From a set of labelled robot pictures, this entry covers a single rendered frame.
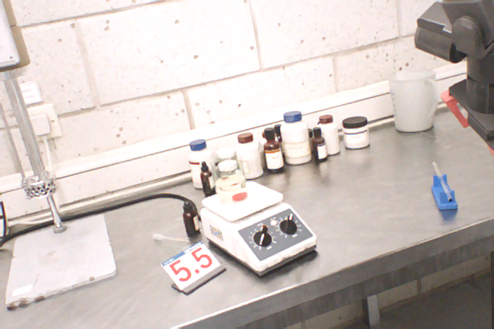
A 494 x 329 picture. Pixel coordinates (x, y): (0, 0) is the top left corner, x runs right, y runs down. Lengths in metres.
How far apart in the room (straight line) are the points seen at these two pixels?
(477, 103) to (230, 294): 0.47
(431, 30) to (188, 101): 0.82
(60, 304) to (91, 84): 0.60
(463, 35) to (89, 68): 0.96
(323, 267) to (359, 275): 0.06
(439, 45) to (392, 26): 0.91
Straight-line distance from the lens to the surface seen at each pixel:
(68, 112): 1.41
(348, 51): 1.60
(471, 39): 0.67
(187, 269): 0.95
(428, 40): 0.77
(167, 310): 0.89
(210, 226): 1.02
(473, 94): 0.77
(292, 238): 0.94
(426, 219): 1.05
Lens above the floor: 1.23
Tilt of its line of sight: 19 degrees down
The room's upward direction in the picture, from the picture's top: 10 degrees counter-clockwise
